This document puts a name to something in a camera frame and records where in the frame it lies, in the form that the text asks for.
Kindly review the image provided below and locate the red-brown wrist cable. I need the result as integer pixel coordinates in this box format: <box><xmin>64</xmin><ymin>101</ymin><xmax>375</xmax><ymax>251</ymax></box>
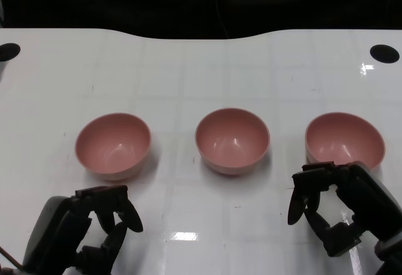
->
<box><xmin>0</xmin><ymin>245</ymin><xmax>24</xmax><ymax>270</ymax></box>

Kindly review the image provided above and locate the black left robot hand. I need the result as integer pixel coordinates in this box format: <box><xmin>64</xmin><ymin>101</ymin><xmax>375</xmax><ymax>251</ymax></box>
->
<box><xmin>21</xmin><ymin>184</ymin><xmax>144</xmax><ymax>275</ymax></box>

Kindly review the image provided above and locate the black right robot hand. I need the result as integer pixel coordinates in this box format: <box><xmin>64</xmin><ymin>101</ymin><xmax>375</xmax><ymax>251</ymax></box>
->
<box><xmin>287</xmin><ymin>161</ymin><xmax>402</xmax><ymax>259</ymax></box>

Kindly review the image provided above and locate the black table cable grommet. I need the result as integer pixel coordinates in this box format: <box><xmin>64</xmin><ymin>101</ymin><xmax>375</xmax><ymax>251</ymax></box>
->
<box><xmin>369</xmin><ymin>44</ymin><xmax>401</xmax><ymax>64</ymax></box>
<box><xmin>0</xmin><ymin>43</ymin><xmax>21</xmax><ymax>62</ymax></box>

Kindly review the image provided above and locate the pink plastic bowl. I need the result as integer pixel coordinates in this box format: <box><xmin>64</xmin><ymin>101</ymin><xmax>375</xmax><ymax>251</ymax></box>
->
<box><xmin>304</xmin><ymin>112</ymin><xmax>386</xmax><ymax>171</ymax></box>
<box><xmin>74</xmin><ymin>112</ymin><xmax>153</xmax><ymax>182</ymax></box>
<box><xmin>194</xmin><ymin>107</ymin><xmax>271</xmax><ymax>177</ymax></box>

